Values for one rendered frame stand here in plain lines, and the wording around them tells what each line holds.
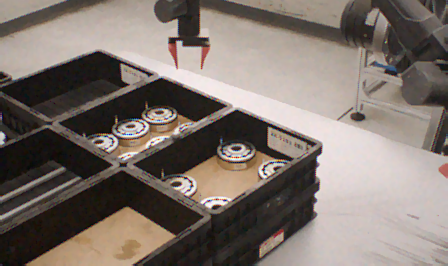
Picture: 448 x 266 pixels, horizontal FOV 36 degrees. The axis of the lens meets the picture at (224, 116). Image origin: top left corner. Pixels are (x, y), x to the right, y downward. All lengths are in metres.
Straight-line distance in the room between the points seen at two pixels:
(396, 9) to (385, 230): 0.77
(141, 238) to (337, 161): 0.74
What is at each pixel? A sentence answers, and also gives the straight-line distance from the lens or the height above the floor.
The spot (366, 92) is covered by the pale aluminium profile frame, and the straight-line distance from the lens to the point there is 3.72.
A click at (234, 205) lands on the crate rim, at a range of 1.51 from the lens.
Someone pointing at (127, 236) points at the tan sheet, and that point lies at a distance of 1.60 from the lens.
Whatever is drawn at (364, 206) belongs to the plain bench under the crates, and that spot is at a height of 0.70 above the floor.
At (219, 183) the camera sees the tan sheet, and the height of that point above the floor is 0.83.
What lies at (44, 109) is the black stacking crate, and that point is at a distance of 2.17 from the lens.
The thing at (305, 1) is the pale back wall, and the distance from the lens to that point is 4.79.
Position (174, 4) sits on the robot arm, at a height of 1.26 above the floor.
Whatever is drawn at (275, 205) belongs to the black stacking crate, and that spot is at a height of 0.84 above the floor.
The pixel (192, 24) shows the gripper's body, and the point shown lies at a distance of 1.74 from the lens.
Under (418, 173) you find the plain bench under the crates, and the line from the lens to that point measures 2.09.
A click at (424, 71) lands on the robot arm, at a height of 1.35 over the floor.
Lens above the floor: 1.82
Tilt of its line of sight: 29 degrees down
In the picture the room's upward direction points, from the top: 1 degrees counter-clockwise
